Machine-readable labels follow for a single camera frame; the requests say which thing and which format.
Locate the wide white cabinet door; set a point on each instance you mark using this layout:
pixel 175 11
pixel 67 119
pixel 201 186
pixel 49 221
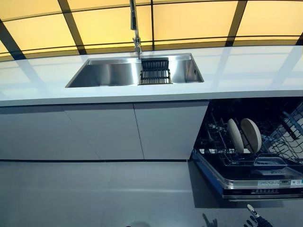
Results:
pixel 71 134

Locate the beige round plate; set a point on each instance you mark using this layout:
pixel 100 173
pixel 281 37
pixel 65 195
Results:
pixel 235 136
pixel 252 136

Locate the stainless steel kitchen sink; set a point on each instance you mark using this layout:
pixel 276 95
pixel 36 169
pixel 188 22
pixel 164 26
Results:
pixel 111 71

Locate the black built-in dishwasher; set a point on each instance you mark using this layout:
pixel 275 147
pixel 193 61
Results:
pixel 248 151

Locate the chrome pull-down kitchen faucet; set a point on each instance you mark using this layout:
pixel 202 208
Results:
pixel 135 26

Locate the narrow white cabinet door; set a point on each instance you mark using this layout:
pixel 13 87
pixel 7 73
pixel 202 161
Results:
pixel 168 132

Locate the grey dishwasher cutlery tray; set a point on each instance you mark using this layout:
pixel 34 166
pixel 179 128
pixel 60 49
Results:
pixel 270 162

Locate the black roll-up sink drying rack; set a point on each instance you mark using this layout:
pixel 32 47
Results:
pixel 155 71

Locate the dark cabinet toe kick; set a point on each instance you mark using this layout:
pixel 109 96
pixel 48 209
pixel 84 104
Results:
pixel 94 161

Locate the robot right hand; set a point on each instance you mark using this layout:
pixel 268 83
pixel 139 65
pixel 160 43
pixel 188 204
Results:
pixel 259 218

